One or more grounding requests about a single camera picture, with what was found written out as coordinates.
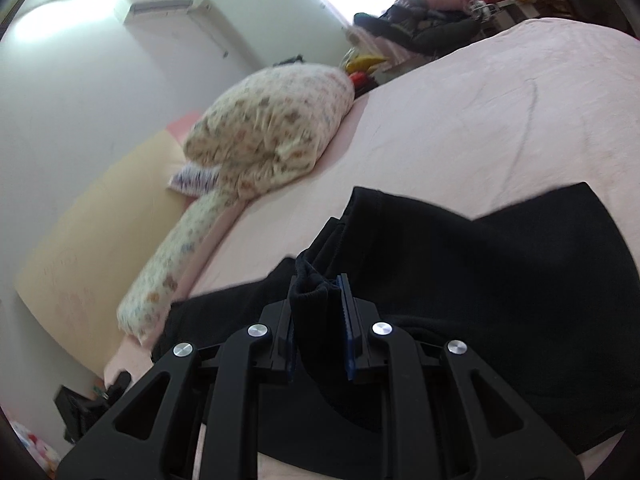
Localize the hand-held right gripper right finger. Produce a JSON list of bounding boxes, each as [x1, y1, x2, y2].
[[337, 272, 585, 480]]

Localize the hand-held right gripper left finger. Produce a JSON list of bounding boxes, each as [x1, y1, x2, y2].
[[56, 272, 298, 480]]

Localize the black pants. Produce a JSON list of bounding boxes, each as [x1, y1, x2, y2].
[[152, 182, 640, 458]]

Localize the long bear-print pillow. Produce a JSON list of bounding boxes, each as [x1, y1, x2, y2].
[[117, 187, 251, 346]]

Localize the yellow bed headboard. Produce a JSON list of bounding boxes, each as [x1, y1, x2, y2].
[[15, 115, 201, 381]]

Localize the purple-print pillow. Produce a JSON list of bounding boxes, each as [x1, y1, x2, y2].
[[167, 162, 222, 196]]

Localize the rolled bear-print quilt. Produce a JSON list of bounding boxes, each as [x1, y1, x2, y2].
[[184, 64, 356, 201]]

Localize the pink bed blanket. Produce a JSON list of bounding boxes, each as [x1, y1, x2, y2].
[[102, 16, 640, 480]]

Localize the yellow plush toy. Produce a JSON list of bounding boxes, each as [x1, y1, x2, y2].
[[344, 52, 389, 74]]

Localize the dark clothes pile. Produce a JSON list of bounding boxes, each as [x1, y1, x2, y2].
[[352, 0, 488, 54]]

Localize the white air conditioner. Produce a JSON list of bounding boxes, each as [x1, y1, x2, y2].
[[122, 0, 211, 24]]

